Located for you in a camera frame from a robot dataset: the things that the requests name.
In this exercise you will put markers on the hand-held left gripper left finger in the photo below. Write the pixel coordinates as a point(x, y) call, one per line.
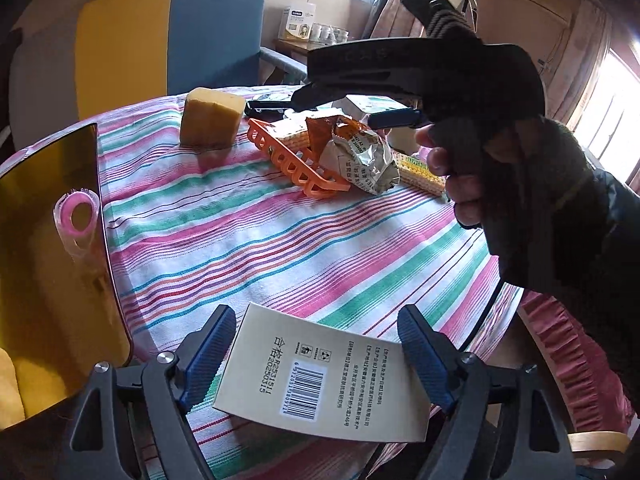
point(210, 355)

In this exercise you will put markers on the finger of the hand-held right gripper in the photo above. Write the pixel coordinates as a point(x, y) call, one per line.
point(320, 96)
point(392, 119)

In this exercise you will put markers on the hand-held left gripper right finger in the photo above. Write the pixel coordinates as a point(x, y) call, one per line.
point(425, 360)

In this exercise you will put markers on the orange snack packet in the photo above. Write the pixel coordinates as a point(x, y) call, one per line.
point(320, 132)

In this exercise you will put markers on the white snack packet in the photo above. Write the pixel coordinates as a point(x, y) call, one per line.
point(365, 165)

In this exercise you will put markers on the orange plastic basket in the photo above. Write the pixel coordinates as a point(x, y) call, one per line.
point(285, 160)

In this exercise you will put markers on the beige carton box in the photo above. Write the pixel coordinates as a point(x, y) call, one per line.
point(320, 360)

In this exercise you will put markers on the gold tin box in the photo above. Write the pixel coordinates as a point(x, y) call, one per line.
point(30, 260)

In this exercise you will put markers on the person's right forearm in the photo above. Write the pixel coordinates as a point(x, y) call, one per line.
point(590, 285)

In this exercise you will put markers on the person's right hand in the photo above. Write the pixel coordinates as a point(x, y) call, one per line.
point(530, 185)

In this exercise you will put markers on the small white box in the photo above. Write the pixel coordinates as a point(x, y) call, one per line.
point(370, 104)

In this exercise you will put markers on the wooden side table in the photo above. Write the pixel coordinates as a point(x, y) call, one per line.
point(295, 49)

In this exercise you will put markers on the black remote controls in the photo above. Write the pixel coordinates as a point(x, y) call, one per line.
point(265, 105)

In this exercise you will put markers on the row of white cups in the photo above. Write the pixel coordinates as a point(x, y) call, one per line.
point(327, 34)

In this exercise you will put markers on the white printed carton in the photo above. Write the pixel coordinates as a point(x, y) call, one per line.
point(296, 22)

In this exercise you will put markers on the floral curtain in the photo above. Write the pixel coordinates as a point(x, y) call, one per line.
point(390, 20)

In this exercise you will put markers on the yellow sponge block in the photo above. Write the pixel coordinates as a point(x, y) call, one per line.
point(210, 117)

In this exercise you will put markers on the grey yellow blue armchair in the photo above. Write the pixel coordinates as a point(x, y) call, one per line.
point(215, 35)

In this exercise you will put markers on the striped tablecloth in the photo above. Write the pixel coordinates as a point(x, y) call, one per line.
point(250, 240)

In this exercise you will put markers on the red frilled cushion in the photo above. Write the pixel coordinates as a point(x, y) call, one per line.
point(575, 370)

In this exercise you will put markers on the wooden chair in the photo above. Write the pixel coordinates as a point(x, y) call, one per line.
point(600, 445)

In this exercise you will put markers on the yellow cloth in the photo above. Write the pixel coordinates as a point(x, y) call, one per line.
point(10, 390)

